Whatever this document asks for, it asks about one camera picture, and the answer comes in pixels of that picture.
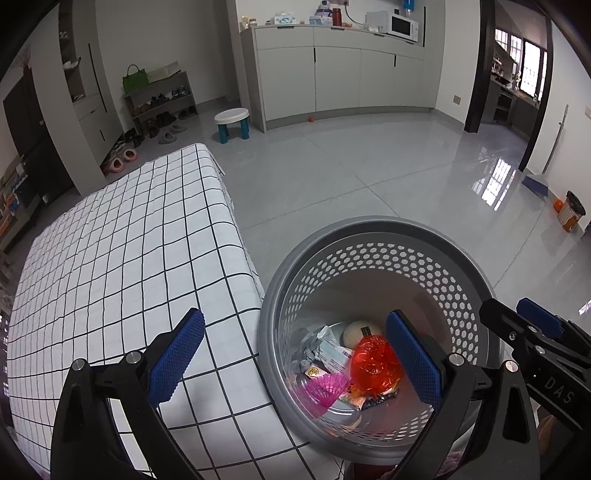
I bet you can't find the red plastic bag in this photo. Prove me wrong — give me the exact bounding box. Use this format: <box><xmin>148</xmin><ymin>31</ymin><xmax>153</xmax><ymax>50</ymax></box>
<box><xmin>350</xmin><ymin>335</ymin><xmax>404</xmax><ymax>398</ymax></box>

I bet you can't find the row of shoes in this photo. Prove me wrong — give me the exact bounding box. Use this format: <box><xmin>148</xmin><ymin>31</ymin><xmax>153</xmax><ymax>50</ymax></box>
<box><xmin>134</xmin><ymin>88</ymin><xmax>197</xmax><ymax>130</ymax></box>

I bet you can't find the white black-grid tablecloth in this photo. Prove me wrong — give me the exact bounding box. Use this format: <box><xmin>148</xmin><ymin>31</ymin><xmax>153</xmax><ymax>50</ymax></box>
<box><xmin>7</xmin><ymin>143</ymin><xmax>342</xmax><ymax>480</ymax></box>

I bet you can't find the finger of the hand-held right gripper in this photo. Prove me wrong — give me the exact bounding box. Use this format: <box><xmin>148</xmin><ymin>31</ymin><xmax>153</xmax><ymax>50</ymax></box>
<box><xmin>516</xmin><ymin>297</ymin><xmax>566</xmax><ymax>343</ymax></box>
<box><xmin>479</xmin><ymin>298</ymin><xmax>539</xmax><ymax>354</ymax></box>

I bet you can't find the grey shoe rack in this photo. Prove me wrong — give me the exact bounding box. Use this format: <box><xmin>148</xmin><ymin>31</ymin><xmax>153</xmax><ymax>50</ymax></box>
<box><xmin>124</xmin><ymin>71</ymin><xmax>198</xmax><ymax>134</ymax></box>

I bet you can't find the light blue wet wipes packet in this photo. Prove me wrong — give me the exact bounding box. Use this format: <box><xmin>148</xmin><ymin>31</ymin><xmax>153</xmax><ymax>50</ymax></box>
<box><xmin>316</xmin><ymin>325</ymin><xmax>355</xmax><ymax>376</ymax></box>

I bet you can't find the white wrapper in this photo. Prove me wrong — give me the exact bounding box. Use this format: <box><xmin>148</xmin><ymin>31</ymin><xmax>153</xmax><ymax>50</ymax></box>
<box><xmin>295</xmin><ymin>327</ymin><xmax>331</xmax><ymax>370</ymax></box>

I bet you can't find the blue dustpan with handle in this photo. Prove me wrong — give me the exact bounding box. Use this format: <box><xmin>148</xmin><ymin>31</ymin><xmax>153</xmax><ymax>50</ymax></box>
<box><xmin>522</xmin><ymin>105</ymin><xmax>570</xmax><ymax>199</ymax></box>

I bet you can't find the black refrigerator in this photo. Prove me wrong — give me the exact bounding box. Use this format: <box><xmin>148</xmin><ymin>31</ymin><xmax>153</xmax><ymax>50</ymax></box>
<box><xmin>2</xmin><ymin>69</ymin><xmax>75</xmax><ymax>208</ymax></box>

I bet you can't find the kitchen window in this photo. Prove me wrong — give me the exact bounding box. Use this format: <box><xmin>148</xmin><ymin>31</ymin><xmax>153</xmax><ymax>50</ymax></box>
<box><xmin>494</xmin><ymin>28</ymin><xmax>548</xmax><ymax>93</ymax></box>

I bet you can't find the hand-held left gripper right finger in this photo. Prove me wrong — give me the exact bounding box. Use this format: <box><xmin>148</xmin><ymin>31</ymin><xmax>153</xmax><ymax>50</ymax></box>
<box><xmin>385</xmin><ymin>310</ymin><xmax>542</xmax><ymax>480</ymax></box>

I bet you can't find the grey perforated plastic basket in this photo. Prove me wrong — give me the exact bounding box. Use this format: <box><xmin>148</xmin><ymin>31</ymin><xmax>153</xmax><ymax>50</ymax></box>
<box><xmin>259</xmin><ymin>216</ymin><xmax>504</xmax><ymax>467</ymax></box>

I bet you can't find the grey cabinet counter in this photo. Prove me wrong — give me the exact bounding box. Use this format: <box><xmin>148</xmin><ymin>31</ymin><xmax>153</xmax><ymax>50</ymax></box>
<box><xmin>240</xmin><ymin>21</ymin><xmax>446</xmax><ymax>134</ymax></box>

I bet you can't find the pink mesh plastic cup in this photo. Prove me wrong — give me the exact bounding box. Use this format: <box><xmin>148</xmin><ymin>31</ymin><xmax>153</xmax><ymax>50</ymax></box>
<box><xmin>302</xmin><ymin>373</ymin><xmax>352</xmax><ymax>408</ymax></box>

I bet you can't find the tall white shelf unit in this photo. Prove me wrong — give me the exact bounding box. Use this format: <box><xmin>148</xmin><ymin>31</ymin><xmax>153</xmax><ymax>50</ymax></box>
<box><xmin>58</xmin><ymin>0</ymin><xmax>125</xmax><ymax>195</ymax></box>

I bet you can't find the white stool with teal legs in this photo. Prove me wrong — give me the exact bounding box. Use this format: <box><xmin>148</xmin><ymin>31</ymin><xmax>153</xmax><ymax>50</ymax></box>
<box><xmin>213</xmin><ymin>107</ymin><xmax>252</xmax><ymax>145</ymax></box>

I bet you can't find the green handbag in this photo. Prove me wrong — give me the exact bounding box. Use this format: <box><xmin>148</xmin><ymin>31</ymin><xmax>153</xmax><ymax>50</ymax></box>
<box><xmin>122</xmin><ymin>65</ymin><xmax>149</xmax><ymax>93</ymax></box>

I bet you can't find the orange waste bin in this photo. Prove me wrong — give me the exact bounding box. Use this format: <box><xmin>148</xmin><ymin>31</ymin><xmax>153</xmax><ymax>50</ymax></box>
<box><xmin>558</xmin><ymin>191</ymin><xmax>586</xmax><ymax>233</ymax></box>

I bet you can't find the beige plush ball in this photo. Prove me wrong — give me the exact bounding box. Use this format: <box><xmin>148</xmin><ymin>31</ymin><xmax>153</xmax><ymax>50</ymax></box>
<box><xmin>342</xmin><ymin>320</ymin><xmax>384</xmax><ymax>349</ymax></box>

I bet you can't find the white microwave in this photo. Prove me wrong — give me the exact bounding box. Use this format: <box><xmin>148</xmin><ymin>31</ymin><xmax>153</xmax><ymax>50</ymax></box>
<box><xmin>387</xmin><ymin>13</ymin><xmax>420</xmax><ymax>42</ymax></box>

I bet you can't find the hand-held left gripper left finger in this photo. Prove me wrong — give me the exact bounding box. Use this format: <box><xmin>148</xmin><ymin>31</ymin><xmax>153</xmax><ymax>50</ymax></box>
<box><xmin>50</xmin><ymin>308</ymin><xmax>206</xmax><ymax>480</ymax></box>

